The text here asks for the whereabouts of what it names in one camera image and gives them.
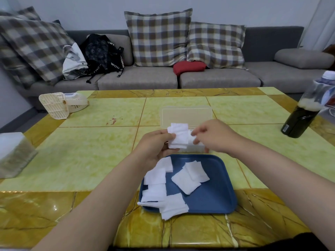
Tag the person's left thumb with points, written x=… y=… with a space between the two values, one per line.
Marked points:
x=165 y=135

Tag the tissue box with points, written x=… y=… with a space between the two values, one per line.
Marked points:
x=14 y=154

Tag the cream desk fan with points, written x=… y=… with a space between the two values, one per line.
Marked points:
x=56 y=105

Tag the grey fabric sofa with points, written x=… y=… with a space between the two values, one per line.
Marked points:
x=217 y=78

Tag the white curtain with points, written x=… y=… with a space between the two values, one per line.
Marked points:
x=319 y=23

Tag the bottle of dark liquid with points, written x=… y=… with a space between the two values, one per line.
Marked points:
x=301 y=117

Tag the white tote bag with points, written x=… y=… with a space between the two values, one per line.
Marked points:
x=74 y=62

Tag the blue plastic tray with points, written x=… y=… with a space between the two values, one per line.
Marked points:
x=214 y=190

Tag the pile of white cotton pads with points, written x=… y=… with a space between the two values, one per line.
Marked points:
x=184 y=181

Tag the person's left hand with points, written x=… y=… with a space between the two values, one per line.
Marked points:
x=150 y=148

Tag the person's right hand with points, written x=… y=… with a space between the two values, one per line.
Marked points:
x=218 y=135

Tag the red cushion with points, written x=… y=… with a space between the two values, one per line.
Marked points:
x=189 y=67

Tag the person's left forearm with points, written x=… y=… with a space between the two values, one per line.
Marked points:
x=99 y=203

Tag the large plaid pillow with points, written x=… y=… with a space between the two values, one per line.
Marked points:
x=39 y=47
x=216 y=45
x=13 y=65
x=158 y=36

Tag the clear plastic box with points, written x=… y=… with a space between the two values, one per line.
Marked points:
x=183 y=114

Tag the person's black clothing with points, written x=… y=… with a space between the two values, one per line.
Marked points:
x=298 y=243

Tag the person's right forearm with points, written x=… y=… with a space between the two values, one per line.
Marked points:
x=285 y=175

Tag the grey sofa cushion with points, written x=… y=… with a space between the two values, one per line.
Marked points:
x=303 y=58

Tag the person's right thumb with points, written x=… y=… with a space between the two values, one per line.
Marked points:
x=202 y=145

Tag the black backpack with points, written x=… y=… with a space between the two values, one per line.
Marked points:
x=98 y=53

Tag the small plaid pillow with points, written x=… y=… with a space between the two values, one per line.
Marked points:
x=25 y=13

